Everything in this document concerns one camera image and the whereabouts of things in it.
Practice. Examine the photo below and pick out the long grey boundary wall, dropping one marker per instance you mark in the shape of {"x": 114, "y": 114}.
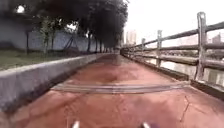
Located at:
{"x": 40, "y": 40}

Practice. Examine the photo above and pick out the red paved path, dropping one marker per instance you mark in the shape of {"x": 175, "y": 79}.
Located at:
{"x": 116, "y": 106}

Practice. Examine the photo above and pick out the robot's own part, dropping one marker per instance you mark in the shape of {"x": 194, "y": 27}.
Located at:
{"x": 76, "y": 124}
{"x": 145, "y": 125}

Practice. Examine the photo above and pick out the low grey concrete kerb wall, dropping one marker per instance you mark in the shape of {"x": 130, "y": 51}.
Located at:
{"x": 36, "y": 78}

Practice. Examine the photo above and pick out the wooden rail fence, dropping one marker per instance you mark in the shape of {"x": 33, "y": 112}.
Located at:
{"x": 200, "y": 50}

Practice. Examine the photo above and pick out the tall pale building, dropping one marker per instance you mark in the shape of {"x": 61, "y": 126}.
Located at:
{"x": 131, "y": 37}

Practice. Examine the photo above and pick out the water channel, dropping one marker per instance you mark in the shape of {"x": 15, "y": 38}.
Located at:
{"x": 186, "y": 70}

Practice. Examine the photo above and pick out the row of trees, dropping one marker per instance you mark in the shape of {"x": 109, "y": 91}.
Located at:
{"x": 90, "y": 16}

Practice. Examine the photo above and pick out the distant pale building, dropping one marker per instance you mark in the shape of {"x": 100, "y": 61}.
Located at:
{"x": 216, "y": 38}

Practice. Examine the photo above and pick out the grass strip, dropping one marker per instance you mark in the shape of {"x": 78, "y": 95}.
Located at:
{"x": 16, "y": 58}

